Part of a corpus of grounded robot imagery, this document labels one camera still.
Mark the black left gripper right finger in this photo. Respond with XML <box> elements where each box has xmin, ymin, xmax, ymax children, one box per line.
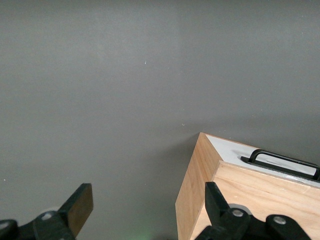
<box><xmin>194</xmin><ymin>181</ymin><xmax>311</xmax><ymax>240</ymax></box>

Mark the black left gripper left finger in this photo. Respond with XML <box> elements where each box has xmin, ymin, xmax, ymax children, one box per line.
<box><xmin>0</xmin><ymin>183</ymin><xmax>94</xmax><ymax>240</ymax></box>

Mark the white-front wooden drawer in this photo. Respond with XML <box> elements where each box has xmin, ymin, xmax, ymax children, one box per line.
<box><xmin>205</xmin><ymin>133</ymin><xmax>320</xmax><ymax>188</ymax></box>

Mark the black metal drawer handle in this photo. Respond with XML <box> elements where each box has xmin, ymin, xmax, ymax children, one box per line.
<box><xmin>240</xmin><ymin>149</ymin><xmax>320</xmax><ymax>181</ymax></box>

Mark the wooden drawer cabinet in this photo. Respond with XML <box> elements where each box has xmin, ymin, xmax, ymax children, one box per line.
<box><xmin>174</xmin><ymin>132</ymin><xmax>320</xmax><ymax>240</ymax></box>

